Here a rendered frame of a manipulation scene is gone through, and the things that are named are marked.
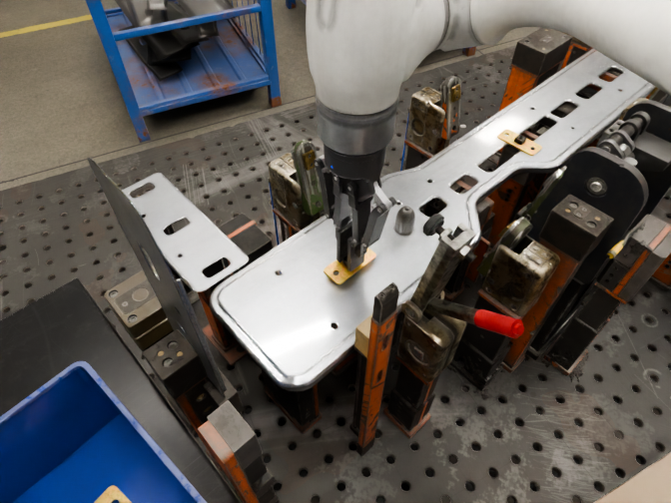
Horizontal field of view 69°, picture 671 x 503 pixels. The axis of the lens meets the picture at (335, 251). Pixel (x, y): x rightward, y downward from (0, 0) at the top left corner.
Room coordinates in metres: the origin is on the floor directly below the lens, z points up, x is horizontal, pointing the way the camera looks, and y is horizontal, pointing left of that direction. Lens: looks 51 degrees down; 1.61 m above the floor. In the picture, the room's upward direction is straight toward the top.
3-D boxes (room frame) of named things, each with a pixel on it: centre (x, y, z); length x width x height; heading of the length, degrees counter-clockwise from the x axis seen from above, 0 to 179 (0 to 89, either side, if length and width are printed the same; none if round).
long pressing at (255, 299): (0.80, -0.38, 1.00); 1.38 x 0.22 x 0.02; 133
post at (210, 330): (0.51, 0.23, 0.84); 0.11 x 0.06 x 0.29; 43
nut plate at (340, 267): (0.47, -0.02, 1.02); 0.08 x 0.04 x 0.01; 133
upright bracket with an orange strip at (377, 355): (0.28, -0.05, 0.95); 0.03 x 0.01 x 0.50; 133
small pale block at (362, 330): (0.32, -0.05, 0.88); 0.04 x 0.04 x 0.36; 43
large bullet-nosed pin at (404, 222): (0.55, -0.12, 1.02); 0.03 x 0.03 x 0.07
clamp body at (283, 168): (0.66, 0.07, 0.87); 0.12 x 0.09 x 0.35; 43
